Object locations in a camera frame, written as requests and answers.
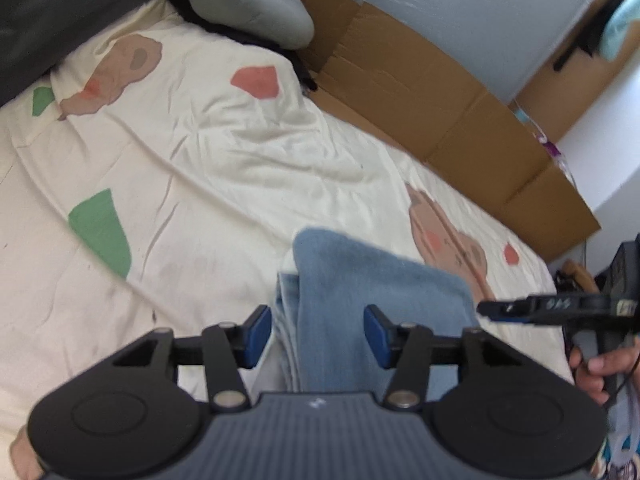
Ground light blue denim jeans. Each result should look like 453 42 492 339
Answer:
273 229 478 398

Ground person's right hand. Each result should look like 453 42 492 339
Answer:
568 338 639 405

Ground cream cartoon print bedsheet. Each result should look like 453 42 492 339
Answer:
1 0 553 451

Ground brown cardboard box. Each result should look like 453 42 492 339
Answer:
299 0 600 262

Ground grey blue headboard panel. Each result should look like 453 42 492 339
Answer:
357 0 593 103

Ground grey plush toy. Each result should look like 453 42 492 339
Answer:
188 0 314 50

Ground right wrist strap cord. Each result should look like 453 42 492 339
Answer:
602 349 640 411

